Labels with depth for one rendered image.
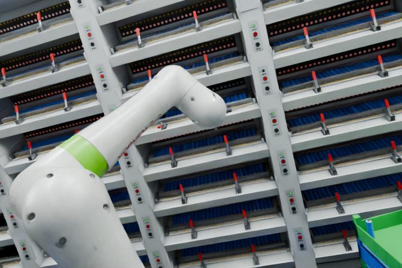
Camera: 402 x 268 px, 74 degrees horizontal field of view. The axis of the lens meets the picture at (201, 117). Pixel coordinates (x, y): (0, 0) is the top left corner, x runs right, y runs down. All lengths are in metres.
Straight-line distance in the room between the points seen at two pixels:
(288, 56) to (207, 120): 0.58
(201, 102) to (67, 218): 0.44
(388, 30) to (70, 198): 1.24
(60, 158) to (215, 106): 0.39
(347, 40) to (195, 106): 0.76
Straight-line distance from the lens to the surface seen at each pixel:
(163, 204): 1.41
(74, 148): 0.63
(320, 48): 1.24
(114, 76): 1.31
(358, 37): 1.30
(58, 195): 0.45
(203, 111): 0.73
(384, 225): 1.18
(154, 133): 1.26
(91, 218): 0.46
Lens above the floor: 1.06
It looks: 8 degrees down
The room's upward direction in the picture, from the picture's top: 14 degrees counter-clockwise
